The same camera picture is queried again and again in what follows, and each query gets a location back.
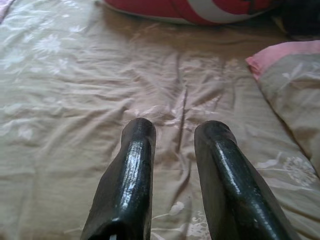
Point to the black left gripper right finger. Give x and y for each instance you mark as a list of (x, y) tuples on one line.
[(230, 190)]

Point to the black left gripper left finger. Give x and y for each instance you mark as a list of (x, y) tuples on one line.
[(130, 180)]

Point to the beige floral bed sheet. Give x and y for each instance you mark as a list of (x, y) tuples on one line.
[(75, 100)]

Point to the beige pillow pink edge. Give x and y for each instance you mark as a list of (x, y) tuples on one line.
[(295, 95)]

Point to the red white striped bolster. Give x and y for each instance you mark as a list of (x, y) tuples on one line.
[(150, 10)]

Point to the black cloth item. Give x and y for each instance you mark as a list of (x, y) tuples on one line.
[(305, 25)]

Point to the pink cartoon print blanket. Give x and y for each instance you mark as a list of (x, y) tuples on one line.
[(3, 7)]

